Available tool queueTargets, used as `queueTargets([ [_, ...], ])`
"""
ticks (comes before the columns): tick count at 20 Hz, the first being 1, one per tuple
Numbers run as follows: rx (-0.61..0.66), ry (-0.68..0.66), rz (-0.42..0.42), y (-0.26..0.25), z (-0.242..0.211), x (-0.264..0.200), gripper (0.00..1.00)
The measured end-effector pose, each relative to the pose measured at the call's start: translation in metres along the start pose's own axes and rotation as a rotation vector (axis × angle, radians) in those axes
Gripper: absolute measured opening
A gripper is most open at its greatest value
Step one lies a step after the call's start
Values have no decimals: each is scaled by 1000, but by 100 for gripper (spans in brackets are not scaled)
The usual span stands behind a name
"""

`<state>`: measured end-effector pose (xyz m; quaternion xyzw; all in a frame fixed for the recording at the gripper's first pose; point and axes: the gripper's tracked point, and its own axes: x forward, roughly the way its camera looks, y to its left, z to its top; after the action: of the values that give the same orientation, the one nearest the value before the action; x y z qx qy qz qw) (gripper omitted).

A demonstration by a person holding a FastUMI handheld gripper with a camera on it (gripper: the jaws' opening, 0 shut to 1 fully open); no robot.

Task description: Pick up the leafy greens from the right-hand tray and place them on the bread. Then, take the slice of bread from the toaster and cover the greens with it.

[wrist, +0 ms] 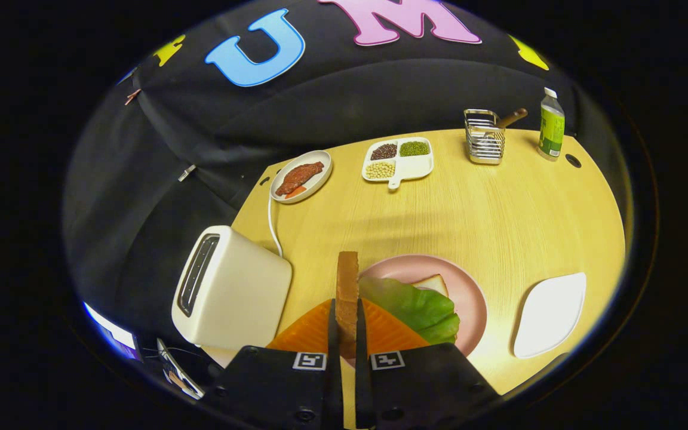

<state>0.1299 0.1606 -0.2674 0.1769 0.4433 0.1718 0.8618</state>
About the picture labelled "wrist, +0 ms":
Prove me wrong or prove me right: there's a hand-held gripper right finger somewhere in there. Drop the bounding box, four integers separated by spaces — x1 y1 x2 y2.
353 299 503 430

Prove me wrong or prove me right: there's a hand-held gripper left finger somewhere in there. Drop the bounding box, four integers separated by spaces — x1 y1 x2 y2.
201 299 345 430

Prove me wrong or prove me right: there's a thick toast bread slice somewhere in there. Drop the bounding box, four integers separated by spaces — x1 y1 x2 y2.
336 251 360 359

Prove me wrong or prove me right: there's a green lettuce leaf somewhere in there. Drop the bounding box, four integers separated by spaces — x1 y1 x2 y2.
359 276 461 345

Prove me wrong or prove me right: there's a flat white bread slice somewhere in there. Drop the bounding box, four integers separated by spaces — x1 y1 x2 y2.
411 274 449 298

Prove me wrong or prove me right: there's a white toaster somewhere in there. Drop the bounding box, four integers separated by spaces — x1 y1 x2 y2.
171 225 293 351

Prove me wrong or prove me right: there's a round pink plate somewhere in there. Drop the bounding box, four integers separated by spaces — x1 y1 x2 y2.
344 254 488 368

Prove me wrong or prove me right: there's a silver-edged device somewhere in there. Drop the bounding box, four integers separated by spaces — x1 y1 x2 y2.
156 339 204 400

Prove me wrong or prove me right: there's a white square plate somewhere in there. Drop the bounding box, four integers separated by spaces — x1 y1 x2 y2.
513 272 587 360

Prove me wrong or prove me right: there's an oval white plate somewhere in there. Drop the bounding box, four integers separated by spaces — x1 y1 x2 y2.
270 150 333 205

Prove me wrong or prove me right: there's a brown meat piece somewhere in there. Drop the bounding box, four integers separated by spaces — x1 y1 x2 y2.
276 161 325 196

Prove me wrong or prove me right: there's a glowing screen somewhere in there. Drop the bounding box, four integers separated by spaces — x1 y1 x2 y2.
83 302 142 362

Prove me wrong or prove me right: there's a white divided dish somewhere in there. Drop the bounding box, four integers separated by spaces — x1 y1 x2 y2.
361 137 434 191

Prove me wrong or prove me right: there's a green label plastic bottle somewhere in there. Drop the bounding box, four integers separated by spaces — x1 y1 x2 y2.
537 87 566 162

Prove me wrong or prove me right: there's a white toaster cable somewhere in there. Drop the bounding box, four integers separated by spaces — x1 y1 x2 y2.
268 194 284 259

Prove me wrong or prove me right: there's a metal wire basket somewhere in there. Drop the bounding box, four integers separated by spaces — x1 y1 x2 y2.
464 109 506 165

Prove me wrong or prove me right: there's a wooden-handled utensil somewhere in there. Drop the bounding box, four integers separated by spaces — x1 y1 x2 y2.
493 108 528 129

